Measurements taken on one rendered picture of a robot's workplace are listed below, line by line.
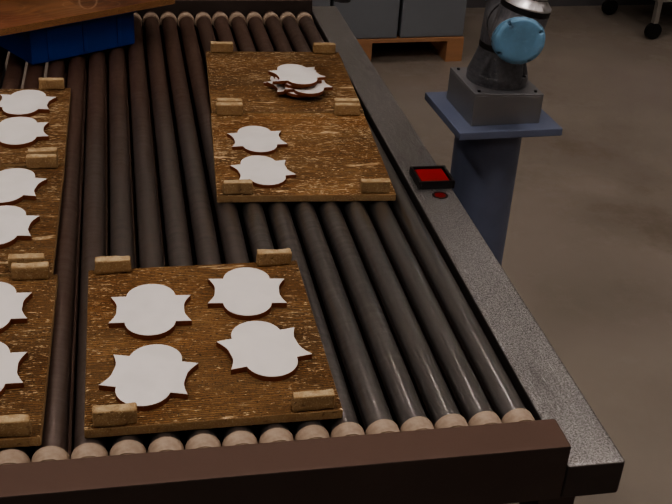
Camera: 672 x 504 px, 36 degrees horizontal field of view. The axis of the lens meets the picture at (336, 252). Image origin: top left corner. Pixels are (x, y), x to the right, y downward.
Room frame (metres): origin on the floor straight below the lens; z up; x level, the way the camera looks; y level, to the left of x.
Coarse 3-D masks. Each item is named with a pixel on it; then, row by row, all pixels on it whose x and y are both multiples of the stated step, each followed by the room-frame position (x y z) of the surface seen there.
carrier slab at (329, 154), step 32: (224, 128) 2.07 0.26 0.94; (288, 128) 2.09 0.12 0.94; (320, 128) 2.10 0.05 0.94; (352, 128) 2.11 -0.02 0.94; (224, 160) 1.91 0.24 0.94; (288, 160) 1.93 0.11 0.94; (320, 160) 1.94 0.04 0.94; (352, 160) 1.95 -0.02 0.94; (256, 192) 1.77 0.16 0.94; (288, 192) 1.78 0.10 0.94; (320, 192) 1.79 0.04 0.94; (352, 192) 1.80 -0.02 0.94
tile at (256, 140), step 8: (240, 128) 2.05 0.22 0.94; (248, 128) 2.06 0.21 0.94; (256, 128) 2.06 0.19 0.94; (264, 128) 2.06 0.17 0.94; (232, 136) 2.01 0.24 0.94; (240, 136) 2.01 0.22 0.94; (248, 136) 2.01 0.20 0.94; (256, 136) 2.02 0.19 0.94; (264, 136) 2.02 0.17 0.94; (272, 136) 2.02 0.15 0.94; (240, 144) 1.97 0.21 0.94; (248, 144) 1.97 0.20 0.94; (256, 144) 1.98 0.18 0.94; (264, 144) 1.98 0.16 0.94; (272, 144) 1.98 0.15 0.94; (280, 144) 1.99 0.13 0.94; (248, 152) 1.95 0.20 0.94; (256, 152) 1.94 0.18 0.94; (264, 152) 1.94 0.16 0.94; (272, 152) 1.95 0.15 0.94
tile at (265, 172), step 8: (248, 160) 1.89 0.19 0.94; (256, 160) 1.90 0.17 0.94; (264, 160) 1.90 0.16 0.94; (272, 160) 1.90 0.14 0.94; (280, 160) 1.90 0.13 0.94; (232, 168) 1.86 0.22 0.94; (240, 168) 1.86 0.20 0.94; (248, 168) 1.86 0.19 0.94; (256, 168) 1.86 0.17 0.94; (264, 168) 1.86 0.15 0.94; (272, 168) 1.86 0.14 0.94; (280, 168) 1.87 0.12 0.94; (240, 176) 1.82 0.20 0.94; (248, 176) 1.82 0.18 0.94; (256, 176) 1.82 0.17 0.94; (264, 176) 1.83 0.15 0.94; (272, 176) 1.83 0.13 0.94; (280, 176) 1.83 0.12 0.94; (288, 176) 1.84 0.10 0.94; (256, 184) 1.80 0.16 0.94; (264, 184) 1.79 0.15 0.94; (272, 184) 1.79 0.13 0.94; (280, 184) 1.80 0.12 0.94
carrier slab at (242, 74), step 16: (208, 64) 2.46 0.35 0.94; (224, 64) 2.47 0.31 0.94; (240, 64) 2.48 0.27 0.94; (256, 64) 2.48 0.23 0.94; (272, 64) 2.49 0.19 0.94; (304, 64) 2.51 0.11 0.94; (320, 64) 2.51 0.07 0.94; (336, 64) 2.52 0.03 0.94; (208, 80) 2.36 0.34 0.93; (224, 80) 2.36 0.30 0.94; (240, 80) 2.36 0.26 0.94; (256, 80) 2.37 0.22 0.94; (336, 80) 2.41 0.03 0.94; (224, 96) 2.25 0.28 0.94; (240, 96) 2.26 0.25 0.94; (256, 96) 2.27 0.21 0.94; (272, 96) 2.27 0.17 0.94; (288, 96) 2.28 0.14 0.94; (320, 96) 2.29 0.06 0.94; (336, 96) 2.30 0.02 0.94; (352, 96) 2.31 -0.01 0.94; (256, 112) 2.17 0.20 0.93; (272, 112) 2.18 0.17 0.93; (288, 112) 2.19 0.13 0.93; (304, 112) 2.19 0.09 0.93; (320, 112) 2.20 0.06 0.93
